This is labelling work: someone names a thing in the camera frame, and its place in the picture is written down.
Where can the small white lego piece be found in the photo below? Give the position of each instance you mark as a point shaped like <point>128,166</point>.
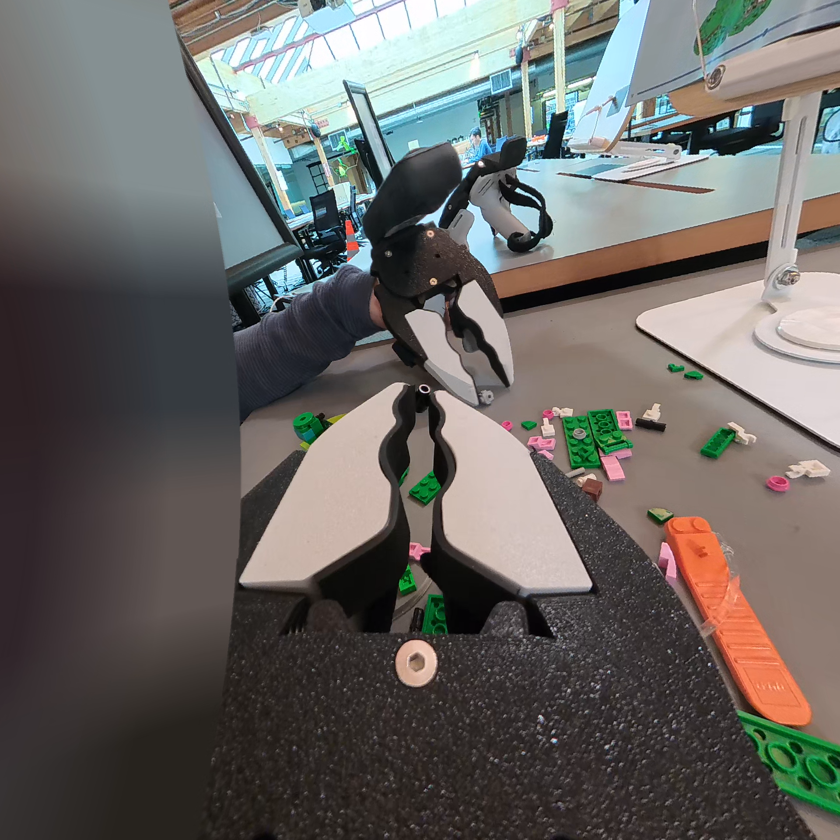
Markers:
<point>652,412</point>

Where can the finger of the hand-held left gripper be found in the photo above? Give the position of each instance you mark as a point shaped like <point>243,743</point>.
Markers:
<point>492,328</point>
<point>433,348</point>

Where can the person's left forearm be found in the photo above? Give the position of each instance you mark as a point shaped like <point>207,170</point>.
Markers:
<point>295,341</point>

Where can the white book stand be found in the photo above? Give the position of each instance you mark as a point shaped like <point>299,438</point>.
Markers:
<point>722,341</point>
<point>610,79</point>

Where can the green potted plant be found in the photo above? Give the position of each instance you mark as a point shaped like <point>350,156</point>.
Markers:
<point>344,154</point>

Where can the small brown lego brick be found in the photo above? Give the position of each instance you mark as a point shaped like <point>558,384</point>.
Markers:
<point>592,489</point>

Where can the black lego bar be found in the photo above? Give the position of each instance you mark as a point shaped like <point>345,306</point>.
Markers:
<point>651,426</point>

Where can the pink lego slope piece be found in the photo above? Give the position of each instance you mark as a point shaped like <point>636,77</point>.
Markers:
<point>666,561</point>

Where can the pink lego tile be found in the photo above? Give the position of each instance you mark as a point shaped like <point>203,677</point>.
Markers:
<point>615,467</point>
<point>542,446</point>

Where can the narrow green lego plate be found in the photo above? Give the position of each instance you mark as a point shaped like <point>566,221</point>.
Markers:
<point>717,443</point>

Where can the orange traffic cone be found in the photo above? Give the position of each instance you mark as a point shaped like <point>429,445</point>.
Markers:
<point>352,239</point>

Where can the black monitor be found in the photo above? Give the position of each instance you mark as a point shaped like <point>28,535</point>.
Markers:
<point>367,131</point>

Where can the green lego build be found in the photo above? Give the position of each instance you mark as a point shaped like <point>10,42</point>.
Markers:
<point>315,426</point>

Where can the small black lego pin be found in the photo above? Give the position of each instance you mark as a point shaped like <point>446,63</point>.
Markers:
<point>422,396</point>

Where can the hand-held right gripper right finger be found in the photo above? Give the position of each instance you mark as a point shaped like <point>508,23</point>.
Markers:
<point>512,518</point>

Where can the green plate with grey stud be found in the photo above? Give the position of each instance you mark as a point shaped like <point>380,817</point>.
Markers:
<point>581,453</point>

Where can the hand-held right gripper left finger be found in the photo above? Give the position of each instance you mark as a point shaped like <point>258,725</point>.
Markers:
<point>321,512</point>

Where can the pink round lego piece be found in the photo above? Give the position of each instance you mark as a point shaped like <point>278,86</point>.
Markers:
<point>778,484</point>

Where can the green lego plate with holes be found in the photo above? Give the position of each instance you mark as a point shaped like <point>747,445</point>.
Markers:
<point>771,741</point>

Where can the white lego clip piece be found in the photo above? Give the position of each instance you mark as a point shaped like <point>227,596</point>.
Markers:
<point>808,468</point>
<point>741,433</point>

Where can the black office chair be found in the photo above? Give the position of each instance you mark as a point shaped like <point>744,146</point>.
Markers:
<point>554,134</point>
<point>325,223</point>

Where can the dark green lego tile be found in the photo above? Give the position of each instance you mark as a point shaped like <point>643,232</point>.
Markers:
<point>661,515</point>

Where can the open lego instruction book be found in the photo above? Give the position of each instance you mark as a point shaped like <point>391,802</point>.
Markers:
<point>669,59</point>

